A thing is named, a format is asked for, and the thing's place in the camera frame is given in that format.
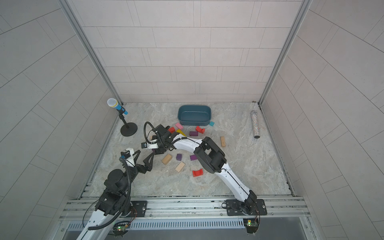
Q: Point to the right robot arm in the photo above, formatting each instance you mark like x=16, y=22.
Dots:
x=210, y=156

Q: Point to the natural wood block right upright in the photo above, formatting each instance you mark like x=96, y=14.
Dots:
x=223, y=141

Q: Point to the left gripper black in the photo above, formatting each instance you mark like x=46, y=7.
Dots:
x=143, y=170

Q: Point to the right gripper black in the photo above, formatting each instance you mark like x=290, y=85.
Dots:
x=160, y=149

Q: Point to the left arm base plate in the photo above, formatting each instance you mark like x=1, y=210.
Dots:
x=135, y=209

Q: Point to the right circuit board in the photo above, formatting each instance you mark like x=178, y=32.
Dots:
x=251, y=225

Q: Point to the left circuit board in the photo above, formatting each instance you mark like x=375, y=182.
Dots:
x=121, y=228

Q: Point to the pink block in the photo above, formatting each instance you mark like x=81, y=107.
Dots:
x=179, y=126

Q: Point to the red arch block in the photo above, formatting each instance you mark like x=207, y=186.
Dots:
x=200, y=130
x=198, y=173

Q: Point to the natural wood block bottom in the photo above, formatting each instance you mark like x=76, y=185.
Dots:
x=180, y=167

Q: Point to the microphone on black stand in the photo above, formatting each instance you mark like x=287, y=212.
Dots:
x=128, y=129

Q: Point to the yellow long block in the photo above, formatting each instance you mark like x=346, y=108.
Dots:
x=180, y=132

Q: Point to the glittery silver cylinder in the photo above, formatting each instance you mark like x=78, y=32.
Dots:
x=255, y=125

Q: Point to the aluminium rail frame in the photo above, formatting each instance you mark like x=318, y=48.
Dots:
x=190, y=208

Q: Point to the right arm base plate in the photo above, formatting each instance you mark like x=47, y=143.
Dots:
x=251, y=208

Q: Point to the teal plastic storage bin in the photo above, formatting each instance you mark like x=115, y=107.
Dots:
x=194, y=115

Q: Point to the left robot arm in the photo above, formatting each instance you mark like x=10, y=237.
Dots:
x=114, y=211

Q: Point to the natural wood block lower left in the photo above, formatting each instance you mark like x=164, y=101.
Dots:
x=167, y=159

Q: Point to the red arch block upper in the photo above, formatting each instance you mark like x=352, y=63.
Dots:
x=200, y=130

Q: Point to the red arch block lower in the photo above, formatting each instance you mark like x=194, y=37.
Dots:
x=198, y=173

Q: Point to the circuit board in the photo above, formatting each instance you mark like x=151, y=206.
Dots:
x=251, y=225
x=121, y=228

